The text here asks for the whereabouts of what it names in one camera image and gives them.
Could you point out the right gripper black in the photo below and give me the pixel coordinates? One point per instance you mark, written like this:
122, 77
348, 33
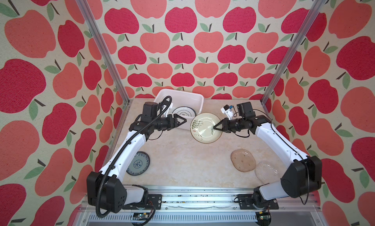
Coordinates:
224, 123

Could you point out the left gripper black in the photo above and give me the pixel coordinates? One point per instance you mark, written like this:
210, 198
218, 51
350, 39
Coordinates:
175, 121

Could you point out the white plate with black ring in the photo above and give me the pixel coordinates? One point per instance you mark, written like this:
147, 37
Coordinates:
185, 111

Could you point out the cream plate with plant drawing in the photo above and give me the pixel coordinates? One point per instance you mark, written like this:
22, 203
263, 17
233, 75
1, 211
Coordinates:
202, 128

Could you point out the brown glass plate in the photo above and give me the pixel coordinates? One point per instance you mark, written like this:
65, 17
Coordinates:
243, 160

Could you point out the blue patterned plate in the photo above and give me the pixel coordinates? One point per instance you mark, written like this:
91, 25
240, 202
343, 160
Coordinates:
139, 164

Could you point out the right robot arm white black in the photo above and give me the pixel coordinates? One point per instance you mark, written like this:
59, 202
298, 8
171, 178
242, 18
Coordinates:
303, 174

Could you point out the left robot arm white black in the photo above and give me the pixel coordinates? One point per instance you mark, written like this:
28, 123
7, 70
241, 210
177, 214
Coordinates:
105, 190

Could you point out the white plastic bin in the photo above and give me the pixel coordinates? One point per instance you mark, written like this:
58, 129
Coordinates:
182, 98

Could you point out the clear glass plate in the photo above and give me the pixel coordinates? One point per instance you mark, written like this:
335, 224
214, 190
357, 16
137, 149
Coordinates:
266, 173

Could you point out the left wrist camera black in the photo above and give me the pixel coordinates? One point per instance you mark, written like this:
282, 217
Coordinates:
150, 110

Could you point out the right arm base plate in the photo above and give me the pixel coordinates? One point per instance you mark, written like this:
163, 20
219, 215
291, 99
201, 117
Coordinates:
248, 201

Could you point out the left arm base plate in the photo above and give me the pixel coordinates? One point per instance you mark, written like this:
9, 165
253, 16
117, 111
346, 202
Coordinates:
154, 200

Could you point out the aluminium front rail frame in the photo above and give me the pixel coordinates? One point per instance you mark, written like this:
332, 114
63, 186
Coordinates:
200, 206

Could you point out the aluminium frame post left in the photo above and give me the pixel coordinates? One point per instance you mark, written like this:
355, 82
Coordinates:
102, 47

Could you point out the aluminium frame post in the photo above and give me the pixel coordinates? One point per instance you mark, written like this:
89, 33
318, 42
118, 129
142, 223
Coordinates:
102, 47
299, 38

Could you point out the aluminium frame post right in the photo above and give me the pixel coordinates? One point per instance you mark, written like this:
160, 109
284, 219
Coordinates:
299, 38

